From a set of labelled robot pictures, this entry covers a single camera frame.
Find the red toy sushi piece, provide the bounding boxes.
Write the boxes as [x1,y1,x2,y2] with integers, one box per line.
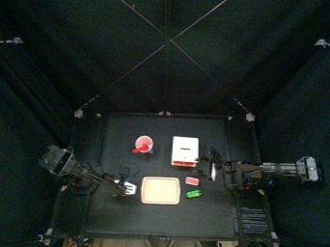
[184,176,202,187]

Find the white box with red base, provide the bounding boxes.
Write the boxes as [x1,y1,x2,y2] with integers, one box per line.
[170,135,202,168]

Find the pink square tray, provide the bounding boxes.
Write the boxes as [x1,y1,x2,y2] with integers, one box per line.
[139,176,182,206]

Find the white text label sticker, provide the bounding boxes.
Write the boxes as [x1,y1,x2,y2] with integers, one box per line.
[238,206,270,236]

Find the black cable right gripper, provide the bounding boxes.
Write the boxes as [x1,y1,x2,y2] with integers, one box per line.
[206,146,222,162]

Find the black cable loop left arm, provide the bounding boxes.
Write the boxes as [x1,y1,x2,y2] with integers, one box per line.
[118,162,143,183]

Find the red toy cup with handle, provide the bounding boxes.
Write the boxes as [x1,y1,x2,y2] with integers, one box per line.
[131,135,156,154]

